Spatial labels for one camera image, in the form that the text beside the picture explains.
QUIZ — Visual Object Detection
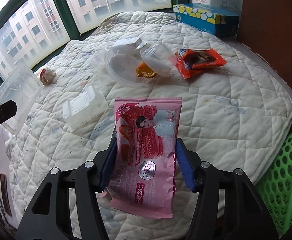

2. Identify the clear rectangular plastic tray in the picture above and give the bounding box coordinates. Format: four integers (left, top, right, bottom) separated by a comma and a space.
0, 64, 44, 135

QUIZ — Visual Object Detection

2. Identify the pink snack wrapper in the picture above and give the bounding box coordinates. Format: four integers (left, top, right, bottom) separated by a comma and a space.
106, 97, 182, 219

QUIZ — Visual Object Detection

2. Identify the small orange candy wrapper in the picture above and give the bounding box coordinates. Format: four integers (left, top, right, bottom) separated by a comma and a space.
136, 61, 157, 79

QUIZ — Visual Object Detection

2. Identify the orange red snack wrapper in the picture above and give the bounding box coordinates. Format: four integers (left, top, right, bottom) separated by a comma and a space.
175, 48, 227, 79

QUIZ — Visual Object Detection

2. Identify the clear plastic dome cup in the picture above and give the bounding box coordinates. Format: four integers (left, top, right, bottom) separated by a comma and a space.
141, 42, 177, 77

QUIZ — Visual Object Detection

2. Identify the white styrofoam block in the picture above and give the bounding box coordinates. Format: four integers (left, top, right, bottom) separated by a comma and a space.
112, 37, 147, 49

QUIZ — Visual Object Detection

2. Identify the green plastic trash basket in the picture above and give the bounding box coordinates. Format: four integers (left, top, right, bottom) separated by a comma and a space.
256, 133, 292, 236

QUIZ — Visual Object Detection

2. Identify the small clear square container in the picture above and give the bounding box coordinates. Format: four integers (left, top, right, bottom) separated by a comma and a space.
63, 85, 108, 132

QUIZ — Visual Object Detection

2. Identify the white quilted bed pad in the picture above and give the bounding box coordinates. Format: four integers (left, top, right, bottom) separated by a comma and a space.
6, 12, 292, 239

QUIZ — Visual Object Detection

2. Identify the blue yellow tissue box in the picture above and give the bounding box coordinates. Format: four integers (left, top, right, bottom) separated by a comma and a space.
173, 3, 240, 37

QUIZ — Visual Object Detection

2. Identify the brown wooden wardrobe panel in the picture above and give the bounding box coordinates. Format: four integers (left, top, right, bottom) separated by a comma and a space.
237, 0, 292, 89

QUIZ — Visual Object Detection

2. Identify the green window frame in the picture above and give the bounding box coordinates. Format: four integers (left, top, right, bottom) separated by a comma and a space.
0, 0, 193, 88

